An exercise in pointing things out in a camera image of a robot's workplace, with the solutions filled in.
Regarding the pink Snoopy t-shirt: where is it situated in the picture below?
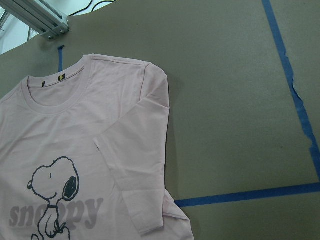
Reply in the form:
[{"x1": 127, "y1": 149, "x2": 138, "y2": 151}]
[{"x1": 0, "y1": 54, "x2": 194, "y2": 240}]

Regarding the aluminium frame post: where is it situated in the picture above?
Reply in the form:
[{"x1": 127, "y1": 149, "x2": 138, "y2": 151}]
[{"x1": 0, "y1": 0, "x2": 69, "y2": 40}]

